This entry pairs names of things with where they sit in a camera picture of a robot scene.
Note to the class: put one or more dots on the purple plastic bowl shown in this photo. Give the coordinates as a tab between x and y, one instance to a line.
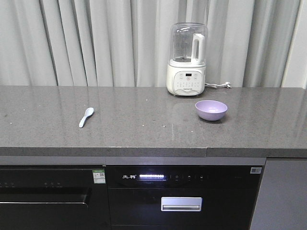
211	110

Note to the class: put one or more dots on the light blue plastic spoon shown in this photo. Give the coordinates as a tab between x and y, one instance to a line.
88	112

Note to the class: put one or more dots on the white blender with clear jar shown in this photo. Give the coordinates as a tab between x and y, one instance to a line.
186	69

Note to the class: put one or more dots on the grey pleated curtain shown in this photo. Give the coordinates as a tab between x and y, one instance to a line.
251	43

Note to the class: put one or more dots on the black built-in dishwasher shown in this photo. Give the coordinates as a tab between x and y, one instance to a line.
54	198

